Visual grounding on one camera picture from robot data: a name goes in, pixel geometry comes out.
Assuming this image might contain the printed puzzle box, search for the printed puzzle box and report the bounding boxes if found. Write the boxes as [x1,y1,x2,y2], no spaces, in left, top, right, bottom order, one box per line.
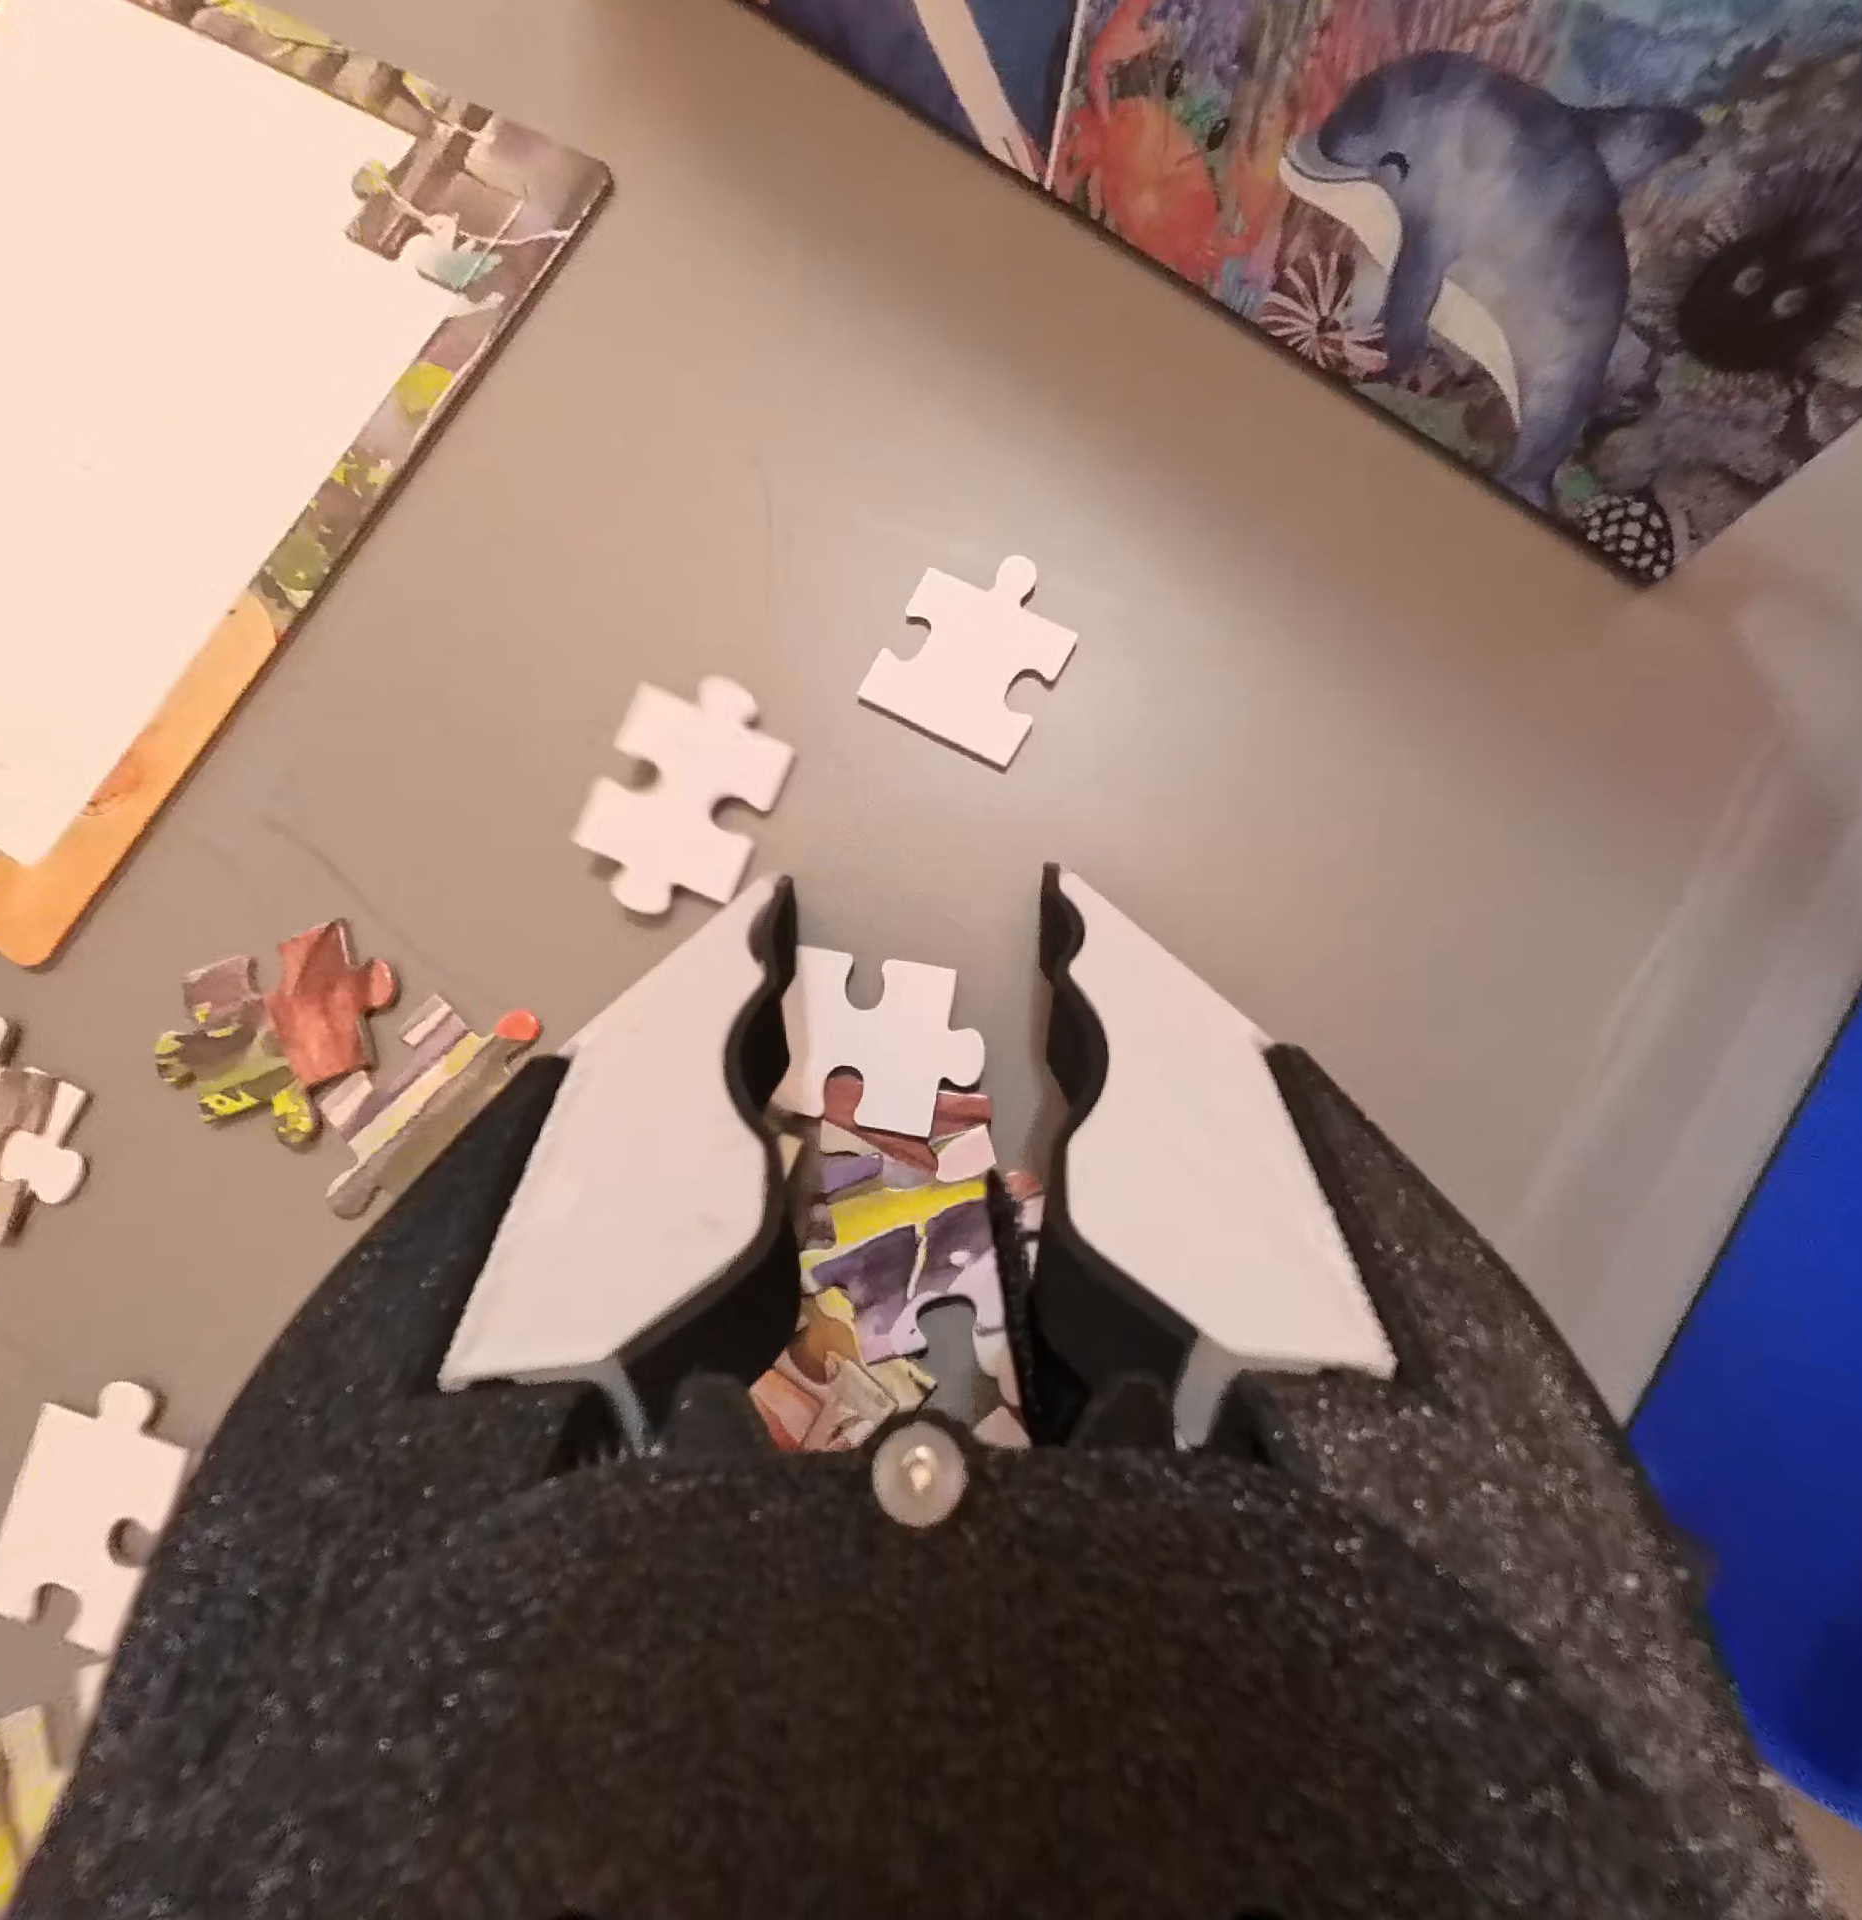
[727,0,1862,590]

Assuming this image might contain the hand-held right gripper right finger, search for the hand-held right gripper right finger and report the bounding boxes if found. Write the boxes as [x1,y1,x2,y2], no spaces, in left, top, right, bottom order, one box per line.
[1032,863,1397,1444]

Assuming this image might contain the green and brown puzzle piece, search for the green and brown puzzle piece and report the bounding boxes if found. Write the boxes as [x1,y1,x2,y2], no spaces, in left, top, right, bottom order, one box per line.
[154,916,403,1152]

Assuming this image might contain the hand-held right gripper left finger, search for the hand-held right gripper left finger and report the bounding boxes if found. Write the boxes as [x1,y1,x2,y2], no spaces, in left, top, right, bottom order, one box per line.
[439,873,801,1444]

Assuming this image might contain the grey desk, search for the grey desk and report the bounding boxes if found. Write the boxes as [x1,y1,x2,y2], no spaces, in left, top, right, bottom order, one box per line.
[0,0,1862,1802]

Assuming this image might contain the pile of puzzle pieces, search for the pile of puzzle pieces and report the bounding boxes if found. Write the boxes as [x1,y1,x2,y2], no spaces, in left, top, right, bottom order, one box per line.
[0,555,1084,1920]

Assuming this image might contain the white-backed yellow-green puzzle piece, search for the white-backed yellow-green puzzle piece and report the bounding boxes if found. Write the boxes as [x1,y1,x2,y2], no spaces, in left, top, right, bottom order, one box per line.
[780,944,990,1146]

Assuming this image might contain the cardboard puzzle frame tray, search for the cardboard puzzle frame tray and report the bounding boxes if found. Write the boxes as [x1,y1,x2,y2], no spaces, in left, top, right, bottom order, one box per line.
[0,0,614,972]

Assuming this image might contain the blue plastic bin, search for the blue plastic bin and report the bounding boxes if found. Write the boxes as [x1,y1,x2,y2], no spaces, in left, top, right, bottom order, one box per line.
[1626,928,1862,1802]

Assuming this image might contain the white-backed grey corner puzzle piece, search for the white-backed grey corner puzzle piece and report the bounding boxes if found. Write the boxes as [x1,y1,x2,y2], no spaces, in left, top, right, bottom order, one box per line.
[345,151,531,296]

